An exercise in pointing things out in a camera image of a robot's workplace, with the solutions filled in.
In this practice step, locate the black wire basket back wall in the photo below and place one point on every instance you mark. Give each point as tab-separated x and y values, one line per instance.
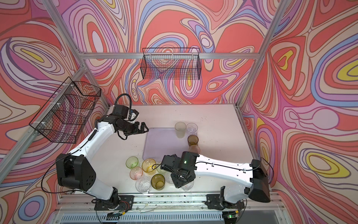
174	63

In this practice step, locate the black wire basket left wall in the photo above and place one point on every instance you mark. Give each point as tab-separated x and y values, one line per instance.
68	113

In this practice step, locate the amber brown glass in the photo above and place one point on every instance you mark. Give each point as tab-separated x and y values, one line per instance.
192	140

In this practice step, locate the yellow glass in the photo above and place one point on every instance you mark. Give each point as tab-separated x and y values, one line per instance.
148	166

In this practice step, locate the large pale green glass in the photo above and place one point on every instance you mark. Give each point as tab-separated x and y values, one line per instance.
180	129

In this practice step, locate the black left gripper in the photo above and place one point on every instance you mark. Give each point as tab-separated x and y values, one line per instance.
138	131

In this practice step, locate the clear glass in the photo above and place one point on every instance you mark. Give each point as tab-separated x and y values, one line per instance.
168	178
143	184
187	186
191	128

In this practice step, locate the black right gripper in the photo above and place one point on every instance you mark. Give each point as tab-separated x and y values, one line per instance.
177	183

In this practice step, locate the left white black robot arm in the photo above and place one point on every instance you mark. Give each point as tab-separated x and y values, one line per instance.
74	170

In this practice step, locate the pink glass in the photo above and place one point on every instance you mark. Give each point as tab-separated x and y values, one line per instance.
136	173
194	149

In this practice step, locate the black wire basket wall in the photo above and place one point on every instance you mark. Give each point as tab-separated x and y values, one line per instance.
174	63
68	113

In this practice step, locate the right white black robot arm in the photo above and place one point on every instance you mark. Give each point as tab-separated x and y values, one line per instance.
249	180

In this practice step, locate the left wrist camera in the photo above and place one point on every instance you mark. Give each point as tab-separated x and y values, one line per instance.
125	112

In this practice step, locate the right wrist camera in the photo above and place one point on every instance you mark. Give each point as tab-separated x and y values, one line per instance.
170	163

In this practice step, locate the pale green small glass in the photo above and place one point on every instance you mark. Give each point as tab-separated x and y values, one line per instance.
159	170

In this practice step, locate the olive dark glass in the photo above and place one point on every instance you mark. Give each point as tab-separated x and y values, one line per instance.
158	182

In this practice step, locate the aluminium front rail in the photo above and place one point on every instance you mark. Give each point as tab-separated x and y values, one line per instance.
177	201

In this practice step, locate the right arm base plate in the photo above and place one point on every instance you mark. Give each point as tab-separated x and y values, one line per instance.
216	202

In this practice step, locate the bright green glass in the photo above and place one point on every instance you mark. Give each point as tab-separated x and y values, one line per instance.
132	162

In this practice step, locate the lavender rectangular plastic tray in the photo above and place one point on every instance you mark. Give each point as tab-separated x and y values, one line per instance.
164	141

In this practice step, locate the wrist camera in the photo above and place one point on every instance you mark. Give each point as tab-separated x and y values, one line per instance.
170	163
125	112

